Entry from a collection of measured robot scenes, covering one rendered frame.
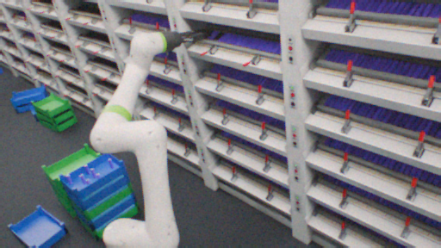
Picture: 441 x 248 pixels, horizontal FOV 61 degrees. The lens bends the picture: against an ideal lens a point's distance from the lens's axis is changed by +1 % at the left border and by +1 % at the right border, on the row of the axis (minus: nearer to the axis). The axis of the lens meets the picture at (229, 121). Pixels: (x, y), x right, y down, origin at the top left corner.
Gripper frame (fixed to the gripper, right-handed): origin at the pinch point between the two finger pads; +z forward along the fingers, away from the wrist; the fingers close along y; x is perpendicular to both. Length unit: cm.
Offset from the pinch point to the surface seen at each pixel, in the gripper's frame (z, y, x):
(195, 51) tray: -3.9, -2.2, -8.4
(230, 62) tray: -3.9, 22.0, -9.6
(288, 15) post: -9, 56, 15
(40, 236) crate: -76, -69, -119
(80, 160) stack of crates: -38, -82, -88
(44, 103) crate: -10, -209, -91
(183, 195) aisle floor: -2, -23, -107
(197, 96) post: 1.9, -8.5, -36.0
